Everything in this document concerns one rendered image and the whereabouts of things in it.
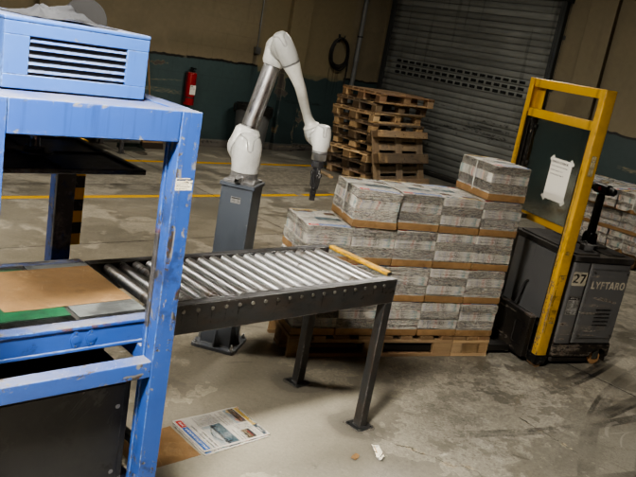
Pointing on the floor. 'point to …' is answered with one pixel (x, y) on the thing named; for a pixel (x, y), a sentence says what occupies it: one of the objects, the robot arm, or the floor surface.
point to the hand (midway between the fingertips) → (312, 194)
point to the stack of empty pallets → (364, 121)
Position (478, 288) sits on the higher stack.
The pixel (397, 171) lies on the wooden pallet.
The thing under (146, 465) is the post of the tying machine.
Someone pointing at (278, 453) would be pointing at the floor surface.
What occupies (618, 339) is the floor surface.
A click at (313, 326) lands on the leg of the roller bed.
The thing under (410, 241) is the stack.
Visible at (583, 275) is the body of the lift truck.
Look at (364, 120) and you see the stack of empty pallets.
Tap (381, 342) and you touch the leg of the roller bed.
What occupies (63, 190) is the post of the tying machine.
